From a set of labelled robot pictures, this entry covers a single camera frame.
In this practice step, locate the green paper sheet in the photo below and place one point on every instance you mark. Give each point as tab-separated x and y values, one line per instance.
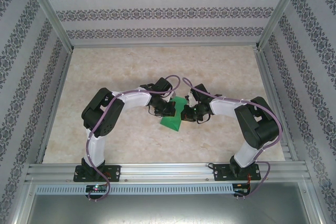
170	124

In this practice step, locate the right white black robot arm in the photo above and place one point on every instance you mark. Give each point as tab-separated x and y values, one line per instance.
223	107

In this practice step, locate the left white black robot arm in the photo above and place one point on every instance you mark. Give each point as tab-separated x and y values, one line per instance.
134	100

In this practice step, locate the grey metal sheet panel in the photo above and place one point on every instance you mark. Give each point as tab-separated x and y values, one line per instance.
168	211

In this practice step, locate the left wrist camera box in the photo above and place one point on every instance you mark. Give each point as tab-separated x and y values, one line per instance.
173	95

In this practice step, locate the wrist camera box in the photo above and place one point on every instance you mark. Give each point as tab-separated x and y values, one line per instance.
190	97
173	95

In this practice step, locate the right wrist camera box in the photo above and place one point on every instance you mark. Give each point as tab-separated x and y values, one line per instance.
190	97

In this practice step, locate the aluminium back rail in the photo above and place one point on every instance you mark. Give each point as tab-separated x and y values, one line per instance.
162	45

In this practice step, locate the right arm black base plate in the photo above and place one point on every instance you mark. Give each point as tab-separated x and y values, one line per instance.
220	172

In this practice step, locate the aluminium mounting rail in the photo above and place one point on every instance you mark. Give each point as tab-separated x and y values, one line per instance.
168	172

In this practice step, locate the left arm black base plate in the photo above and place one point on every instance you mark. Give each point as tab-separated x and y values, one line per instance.
114	172

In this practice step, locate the aluminium frame post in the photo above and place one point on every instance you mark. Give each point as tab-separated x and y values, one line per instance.
281	6
47	6

